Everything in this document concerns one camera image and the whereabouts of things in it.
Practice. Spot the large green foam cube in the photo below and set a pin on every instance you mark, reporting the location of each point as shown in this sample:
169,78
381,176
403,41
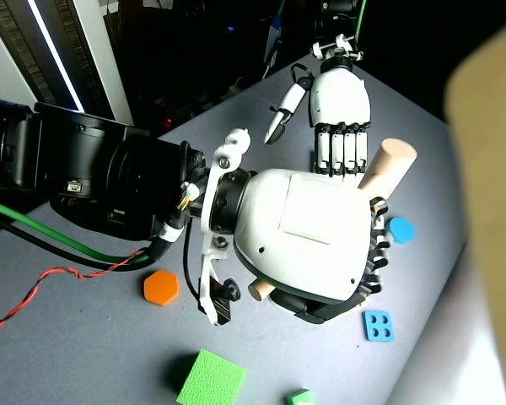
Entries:
213,379

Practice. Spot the blue and white hanging tag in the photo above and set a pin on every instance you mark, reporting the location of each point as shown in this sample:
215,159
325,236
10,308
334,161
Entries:
273,34

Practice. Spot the orange hexagon block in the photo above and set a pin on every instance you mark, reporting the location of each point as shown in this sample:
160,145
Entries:
161,287

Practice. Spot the wooden mallet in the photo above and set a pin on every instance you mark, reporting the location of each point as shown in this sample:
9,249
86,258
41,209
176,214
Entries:
388,164

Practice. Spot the grey table cloth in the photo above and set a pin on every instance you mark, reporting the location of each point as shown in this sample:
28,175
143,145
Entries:
88,358

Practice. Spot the blue square four-hole block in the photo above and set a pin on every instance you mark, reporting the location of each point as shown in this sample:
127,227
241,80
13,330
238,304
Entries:
373,333

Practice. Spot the white pillar with light strip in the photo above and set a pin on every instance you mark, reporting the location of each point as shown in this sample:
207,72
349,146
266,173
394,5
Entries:
8,55

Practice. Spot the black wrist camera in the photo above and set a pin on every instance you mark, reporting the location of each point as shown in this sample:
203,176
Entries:
227,293

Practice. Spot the green cube printed Y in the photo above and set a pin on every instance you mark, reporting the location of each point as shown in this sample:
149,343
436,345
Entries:
299,397

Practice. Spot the blue round disc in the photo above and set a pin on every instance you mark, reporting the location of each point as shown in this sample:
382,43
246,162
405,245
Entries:
402,230

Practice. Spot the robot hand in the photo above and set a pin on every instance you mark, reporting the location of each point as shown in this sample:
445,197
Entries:
341,101
303,236

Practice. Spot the tan blurred board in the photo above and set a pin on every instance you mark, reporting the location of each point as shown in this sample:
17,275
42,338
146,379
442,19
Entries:
489,147

